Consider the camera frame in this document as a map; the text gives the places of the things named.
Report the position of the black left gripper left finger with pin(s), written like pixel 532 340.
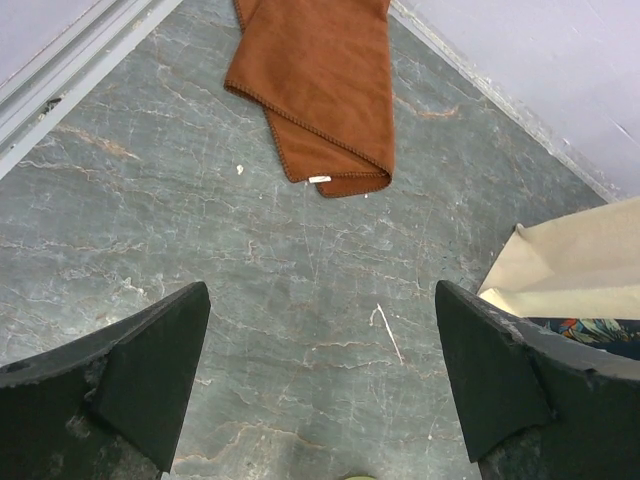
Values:
pixel 110 404

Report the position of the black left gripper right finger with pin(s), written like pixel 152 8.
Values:
pixel 541 398

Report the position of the aluminium frame rail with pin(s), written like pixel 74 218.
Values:
pixel 53 53

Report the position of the beige canvas tote bag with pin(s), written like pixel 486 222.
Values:
pixel 577 276

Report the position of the brown folded towel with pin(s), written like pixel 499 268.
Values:
pixel 321 71

